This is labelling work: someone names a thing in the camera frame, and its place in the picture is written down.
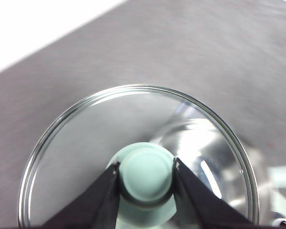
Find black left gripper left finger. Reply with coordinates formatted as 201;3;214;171
41;161;121;229

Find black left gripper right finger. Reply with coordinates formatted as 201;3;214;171
173;156;256;229

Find glass lid with green knob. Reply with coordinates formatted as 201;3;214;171
18;83;259;229

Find pale green pot with handle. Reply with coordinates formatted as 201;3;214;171
176;104;286;208

